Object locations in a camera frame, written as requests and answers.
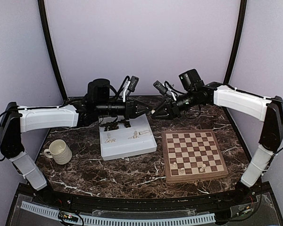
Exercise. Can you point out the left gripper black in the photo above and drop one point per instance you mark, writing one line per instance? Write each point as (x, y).
(129, 110)

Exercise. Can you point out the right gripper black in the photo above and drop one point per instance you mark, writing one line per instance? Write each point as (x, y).
(157, 115)

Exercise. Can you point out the white plastic divided tray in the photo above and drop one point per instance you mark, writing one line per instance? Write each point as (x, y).
(128, 148)

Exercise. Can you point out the wooden chess board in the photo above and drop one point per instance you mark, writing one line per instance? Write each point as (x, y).
(190, 149)

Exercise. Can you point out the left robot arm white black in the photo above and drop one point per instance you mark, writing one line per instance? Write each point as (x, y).
(16, 120)

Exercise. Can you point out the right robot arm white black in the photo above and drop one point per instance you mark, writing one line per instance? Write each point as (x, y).
(267, 110)

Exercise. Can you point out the dark chess pieces pile upper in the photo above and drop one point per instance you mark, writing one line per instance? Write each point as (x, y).
(125, 123)

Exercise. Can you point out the dark chess pieces pile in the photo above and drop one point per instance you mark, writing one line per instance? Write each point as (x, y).
(109, 126)
(125, 123)

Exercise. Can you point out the dark chess pieces pile lower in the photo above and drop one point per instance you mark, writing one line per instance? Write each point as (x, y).
(109, 126)

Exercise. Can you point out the white chess pieces pile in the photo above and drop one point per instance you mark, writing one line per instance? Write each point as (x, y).
(118, 136)

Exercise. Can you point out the cream ribbed ceramic mug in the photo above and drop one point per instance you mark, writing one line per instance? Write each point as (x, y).
(59, 152)

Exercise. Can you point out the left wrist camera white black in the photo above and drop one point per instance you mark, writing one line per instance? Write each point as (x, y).
(130, 86)

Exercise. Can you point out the black right frame post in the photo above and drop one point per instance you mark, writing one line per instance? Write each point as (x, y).
(236, 41)

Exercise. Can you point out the black frame post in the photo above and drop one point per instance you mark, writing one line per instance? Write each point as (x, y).
(50, 49)
(236, 41)

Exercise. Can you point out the white slotted cable duct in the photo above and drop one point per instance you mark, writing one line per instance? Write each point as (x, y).
(112, 218)

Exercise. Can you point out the black front rail base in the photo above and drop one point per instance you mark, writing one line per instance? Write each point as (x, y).
(259, 208)

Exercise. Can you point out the black left frame post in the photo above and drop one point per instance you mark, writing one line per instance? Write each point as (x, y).
(50, 49)

